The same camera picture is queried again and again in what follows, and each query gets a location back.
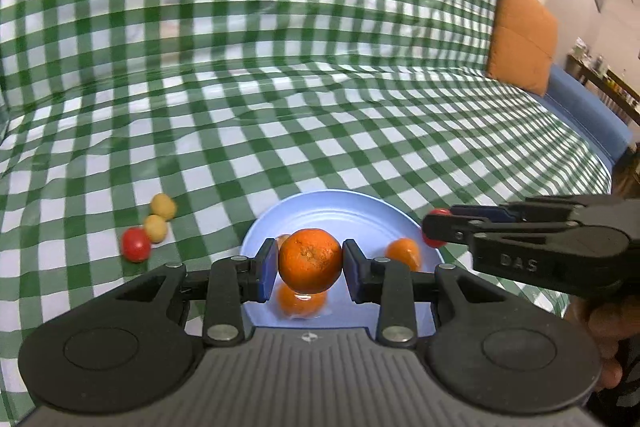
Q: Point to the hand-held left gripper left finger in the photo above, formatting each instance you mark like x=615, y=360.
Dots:
x=267, y=269

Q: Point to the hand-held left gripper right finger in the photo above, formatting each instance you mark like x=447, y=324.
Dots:
x=352, y=269

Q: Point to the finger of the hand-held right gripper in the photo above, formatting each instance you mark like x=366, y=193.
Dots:
x=492, y=213
x=450, y=229

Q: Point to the red cherry tomato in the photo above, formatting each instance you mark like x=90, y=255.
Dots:
x=436, y=242
x=136, y=244

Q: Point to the plastic-wrapped orange mandarin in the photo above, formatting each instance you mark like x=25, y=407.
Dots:
x=301, y=302

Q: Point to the light blue plate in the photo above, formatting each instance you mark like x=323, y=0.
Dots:
x=340, y=217

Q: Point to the person's right hand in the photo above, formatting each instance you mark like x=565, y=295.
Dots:
x=607, y=337

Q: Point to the small yellow fruit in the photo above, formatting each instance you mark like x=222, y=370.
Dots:
x=155, y=228
x=163, y=206

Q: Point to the blue sofa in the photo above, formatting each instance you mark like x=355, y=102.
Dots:
x=585, y=107

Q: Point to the wooden shelf with bottles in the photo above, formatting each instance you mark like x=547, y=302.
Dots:
x=607, y=82

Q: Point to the orange cushion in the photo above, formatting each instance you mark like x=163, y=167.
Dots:
x=522, y=37

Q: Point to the green checked tablecloth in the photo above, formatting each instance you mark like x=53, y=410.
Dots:
x=300, y=82

